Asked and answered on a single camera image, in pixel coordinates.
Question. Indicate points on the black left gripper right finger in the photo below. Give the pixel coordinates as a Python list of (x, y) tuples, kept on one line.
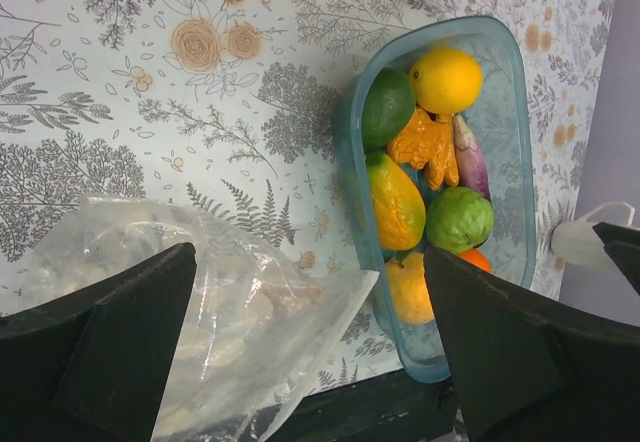
[(528, 368)]

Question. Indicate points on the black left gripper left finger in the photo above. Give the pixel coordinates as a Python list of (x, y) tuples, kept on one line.
[(92, 365)]

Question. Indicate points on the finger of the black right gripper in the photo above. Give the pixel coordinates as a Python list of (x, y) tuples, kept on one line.
[(621, 244)]

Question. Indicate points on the yellow peach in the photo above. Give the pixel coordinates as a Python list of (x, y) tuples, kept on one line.
[(408, 289)]

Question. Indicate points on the green custard apple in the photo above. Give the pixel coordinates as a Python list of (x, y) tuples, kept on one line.
[(459, 219)]

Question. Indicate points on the clear zip top bag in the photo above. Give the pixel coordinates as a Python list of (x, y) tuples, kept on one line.
[(256, 330)]

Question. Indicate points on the white plastic cup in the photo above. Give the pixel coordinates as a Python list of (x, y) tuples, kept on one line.
[(576, 242)]

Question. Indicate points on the orange tangerine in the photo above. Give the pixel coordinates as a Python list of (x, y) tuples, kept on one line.
[(476, 258)]

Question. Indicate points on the purple eggplant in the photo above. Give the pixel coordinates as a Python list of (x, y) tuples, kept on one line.
[(470, 160)]

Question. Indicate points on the clear blue plastic tray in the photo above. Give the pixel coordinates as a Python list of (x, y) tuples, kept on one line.
[(499, 119)]

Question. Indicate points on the orange ginger root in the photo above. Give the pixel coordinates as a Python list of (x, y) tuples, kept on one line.
[(427, 144)]

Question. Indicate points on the yellow lemon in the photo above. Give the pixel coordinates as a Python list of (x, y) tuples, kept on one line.
[(446, 80)]

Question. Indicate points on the green lime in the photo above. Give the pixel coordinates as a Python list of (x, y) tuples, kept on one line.
[(388, 107)]

